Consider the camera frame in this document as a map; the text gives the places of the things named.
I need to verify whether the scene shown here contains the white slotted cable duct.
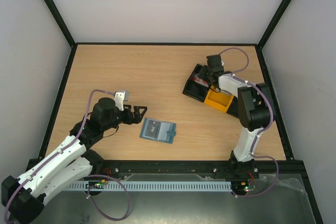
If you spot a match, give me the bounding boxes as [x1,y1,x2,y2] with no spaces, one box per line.
[65,181,232,192]

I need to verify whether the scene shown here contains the white card orange circles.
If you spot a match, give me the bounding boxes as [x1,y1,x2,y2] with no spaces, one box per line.
[193,76,208,86]

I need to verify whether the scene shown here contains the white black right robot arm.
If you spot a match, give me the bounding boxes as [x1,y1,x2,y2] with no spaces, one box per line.
[199,55,275,178]

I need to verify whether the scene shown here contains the black bin with blue cards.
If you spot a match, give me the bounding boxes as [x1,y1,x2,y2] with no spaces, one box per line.
[226,95,239,118]

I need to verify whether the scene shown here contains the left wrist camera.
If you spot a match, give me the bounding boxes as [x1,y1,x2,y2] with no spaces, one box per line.
[114,90,129,111]

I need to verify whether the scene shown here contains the teal leather card holder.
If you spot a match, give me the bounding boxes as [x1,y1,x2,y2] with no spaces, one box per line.
[140,118,176,144]

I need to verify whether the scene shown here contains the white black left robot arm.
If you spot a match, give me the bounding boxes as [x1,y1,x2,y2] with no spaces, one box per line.
[1,97,148,223]

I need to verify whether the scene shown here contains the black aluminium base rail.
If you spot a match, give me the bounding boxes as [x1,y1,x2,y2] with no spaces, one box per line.
[91,159,308,180]

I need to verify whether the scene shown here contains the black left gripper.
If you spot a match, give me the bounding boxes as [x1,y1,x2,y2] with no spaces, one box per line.
[102,104,147,131]

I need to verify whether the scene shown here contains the black plastic bin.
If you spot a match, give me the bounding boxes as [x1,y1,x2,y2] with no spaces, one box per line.
[182,64,209,103]

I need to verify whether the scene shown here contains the yellow plastic bin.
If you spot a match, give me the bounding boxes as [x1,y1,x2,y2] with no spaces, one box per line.
[204,90,234,113]

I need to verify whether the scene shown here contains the black vip card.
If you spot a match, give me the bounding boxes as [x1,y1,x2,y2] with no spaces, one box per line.
[144,119,161,140]

